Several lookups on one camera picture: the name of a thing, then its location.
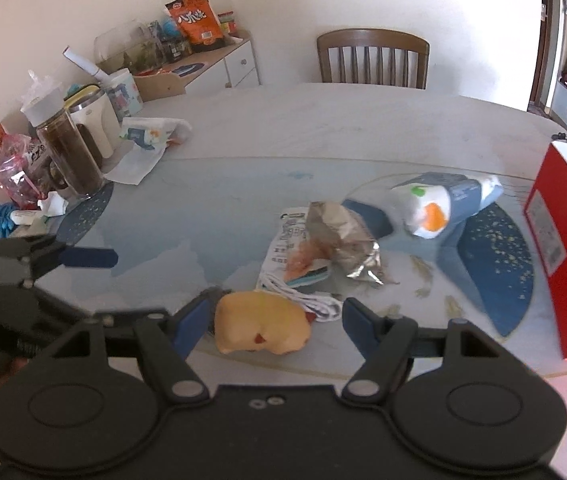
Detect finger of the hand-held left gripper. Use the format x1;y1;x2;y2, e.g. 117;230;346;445
0;235;119;286

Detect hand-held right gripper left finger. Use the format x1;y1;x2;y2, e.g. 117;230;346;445
30;287;212;404

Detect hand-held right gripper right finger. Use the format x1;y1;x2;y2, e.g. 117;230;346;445
341;298;520;404

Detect yellow plush toy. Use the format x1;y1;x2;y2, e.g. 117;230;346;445
213;290;314;356

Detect silver foil bag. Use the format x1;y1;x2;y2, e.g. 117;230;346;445
306;201;384;286

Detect white sausage packet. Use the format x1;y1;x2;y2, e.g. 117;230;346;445
266;206;334;288

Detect blue white tissue pack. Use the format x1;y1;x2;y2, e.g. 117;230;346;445
391;172;504;240

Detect white marble desktop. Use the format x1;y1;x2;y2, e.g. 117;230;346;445
0;82;567;480

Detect white tube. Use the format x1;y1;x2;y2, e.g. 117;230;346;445
10;207;46;226

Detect white paper napkin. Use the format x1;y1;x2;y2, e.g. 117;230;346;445
106;142;164;186

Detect glass jar with brown contents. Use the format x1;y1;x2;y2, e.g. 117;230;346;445
20;92;104;198

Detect pink plastic bag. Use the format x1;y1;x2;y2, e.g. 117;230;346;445
0;135;44;208

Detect white kettle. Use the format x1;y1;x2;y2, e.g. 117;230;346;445
66;92;116;158

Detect crumpled tissue wrapper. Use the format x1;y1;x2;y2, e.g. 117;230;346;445
120;116;193;151

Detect floral printed cup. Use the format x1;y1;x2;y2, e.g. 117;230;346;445
106;70;144;121

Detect clear plastic bag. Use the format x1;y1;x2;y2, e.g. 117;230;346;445
20;70;59;106

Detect curved wooden tray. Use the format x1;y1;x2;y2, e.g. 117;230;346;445
133;71;186;103

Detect clear glass tank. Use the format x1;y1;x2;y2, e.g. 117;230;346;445
94;20;164;73

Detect dark jar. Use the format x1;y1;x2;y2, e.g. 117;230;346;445
168;35;194;58

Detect white side cabinet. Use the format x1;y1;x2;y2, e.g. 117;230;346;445
133;30;261;103

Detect orange snack bag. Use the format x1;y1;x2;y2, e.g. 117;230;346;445
166;0;225;52

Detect red tin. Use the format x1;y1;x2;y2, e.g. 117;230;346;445
218;10;239;36

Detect brown wooden chair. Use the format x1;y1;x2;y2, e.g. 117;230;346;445
316;28;431;90

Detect brown door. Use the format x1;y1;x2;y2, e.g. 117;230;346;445
527;0;564;111

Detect white charger cable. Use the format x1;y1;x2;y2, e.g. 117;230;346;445
256;272;341;323

